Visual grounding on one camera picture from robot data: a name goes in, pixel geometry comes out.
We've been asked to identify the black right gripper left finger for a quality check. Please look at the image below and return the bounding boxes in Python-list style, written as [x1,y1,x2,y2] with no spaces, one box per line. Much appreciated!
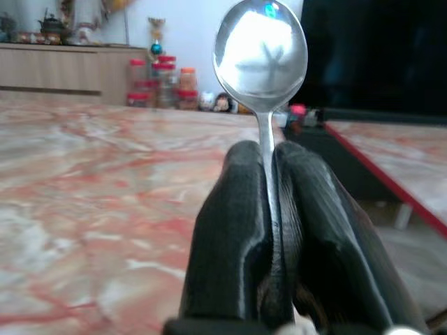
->
[178,140,274,322]

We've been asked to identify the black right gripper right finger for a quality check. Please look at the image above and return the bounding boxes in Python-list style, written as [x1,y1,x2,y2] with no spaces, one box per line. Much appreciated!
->
[274,140,429,332]

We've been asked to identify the silver metal spoon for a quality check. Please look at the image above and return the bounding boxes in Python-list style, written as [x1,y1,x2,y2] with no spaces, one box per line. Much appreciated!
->
[212,0,309,324]

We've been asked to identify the red-edged marble bench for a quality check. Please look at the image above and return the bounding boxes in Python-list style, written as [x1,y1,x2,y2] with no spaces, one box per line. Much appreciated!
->
[284,118,447,240]

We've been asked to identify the small plush toy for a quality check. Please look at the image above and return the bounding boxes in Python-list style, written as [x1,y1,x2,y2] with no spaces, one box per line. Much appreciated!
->
[213,92,235,113]

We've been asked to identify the white ceramic figurine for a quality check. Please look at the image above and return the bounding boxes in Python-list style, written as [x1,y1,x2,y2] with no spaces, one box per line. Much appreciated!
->
[199,91,215,112]

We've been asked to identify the pink toy figure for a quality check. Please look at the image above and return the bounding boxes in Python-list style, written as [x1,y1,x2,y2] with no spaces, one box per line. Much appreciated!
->
[286,103,307,135]

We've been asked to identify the red-lidded clear plastic jar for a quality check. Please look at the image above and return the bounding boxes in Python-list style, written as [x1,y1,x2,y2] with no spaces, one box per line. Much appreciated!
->
[129,58,147,95]
[126,92,153,108]
[177,89,199,111]
[152,55,179,109]

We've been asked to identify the orange-lidded plastic jar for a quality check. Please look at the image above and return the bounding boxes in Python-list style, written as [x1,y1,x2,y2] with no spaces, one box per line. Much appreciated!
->
[178,67,198,92]

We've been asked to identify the black television screen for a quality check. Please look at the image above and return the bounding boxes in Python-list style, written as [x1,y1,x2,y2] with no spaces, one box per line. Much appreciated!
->
[289,0,447,116]

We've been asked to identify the gold trophy with teal ball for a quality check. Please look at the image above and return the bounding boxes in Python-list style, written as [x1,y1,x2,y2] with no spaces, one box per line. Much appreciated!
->
[147,17,166,64]

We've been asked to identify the light wooden sideboard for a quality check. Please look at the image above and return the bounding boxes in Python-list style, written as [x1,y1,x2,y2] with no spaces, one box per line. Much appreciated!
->
[0,42,149,106]

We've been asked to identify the white patterned vase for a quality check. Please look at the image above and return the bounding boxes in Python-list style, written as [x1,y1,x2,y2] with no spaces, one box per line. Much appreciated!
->
[61,0,105,45]

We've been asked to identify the dark teapot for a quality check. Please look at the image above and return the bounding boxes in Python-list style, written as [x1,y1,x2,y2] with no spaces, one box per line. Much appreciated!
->
[37,13,69,38]

